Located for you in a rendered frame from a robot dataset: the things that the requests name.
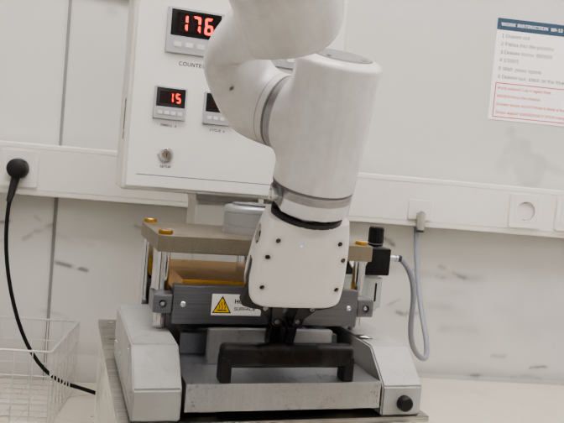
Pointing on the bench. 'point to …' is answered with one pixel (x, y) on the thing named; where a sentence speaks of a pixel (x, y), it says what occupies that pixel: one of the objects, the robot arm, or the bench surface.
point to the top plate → (223, 234)
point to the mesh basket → (44, 372)
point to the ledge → (490, 402)
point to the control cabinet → (187, 117)
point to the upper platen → (207, 272)
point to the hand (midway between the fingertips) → (279, 335)
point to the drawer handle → (284, 357)
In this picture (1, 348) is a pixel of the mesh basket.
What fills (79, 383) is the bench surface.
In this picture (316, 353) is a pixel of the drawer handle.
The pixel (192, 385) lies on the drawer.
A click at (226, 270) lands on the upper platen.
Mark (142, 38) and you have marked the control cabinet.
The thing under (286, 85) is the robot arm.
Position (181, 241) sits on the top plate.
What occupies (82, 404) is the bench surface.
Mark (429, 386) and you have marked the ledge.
